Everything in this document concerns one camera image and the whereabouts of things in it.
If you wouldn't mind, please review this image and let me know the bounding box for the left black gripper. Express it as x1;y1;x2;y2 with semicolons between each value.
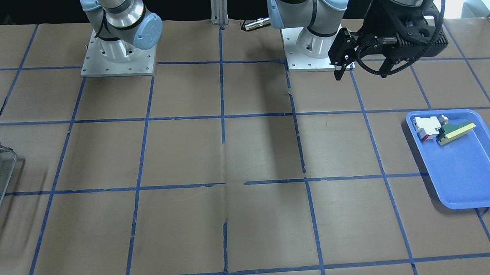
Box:
328;0;440;81

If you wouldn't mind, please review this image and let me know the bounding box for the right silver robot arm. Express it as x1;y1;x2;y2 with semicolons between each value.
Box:
79;0;163;63

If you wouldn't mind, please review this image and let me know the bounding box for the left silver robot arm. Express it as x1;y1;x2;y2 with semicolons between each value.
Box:
267;0;449;80

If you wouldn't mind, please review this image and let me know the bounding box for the green yellow sponge block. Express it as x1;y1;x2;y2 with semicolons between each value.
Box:
437;121;476;146

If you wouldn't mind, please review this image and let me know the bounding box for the blue plastic tray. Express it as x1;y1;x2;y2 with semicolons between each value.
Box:
405;109;490;210

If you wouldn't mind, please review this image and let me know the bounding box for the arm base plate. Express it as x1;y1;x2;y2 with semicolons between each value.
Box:
80;31;157;77
281;27;342;72

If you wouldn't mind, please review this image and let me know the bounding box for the white electrical switch block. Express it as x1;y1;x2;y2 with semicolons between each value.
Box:
412;115;449;141

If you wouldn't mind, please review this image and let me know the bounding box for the aluminium frame post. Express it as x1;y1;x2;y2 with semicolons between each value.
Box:
210;0;229;28

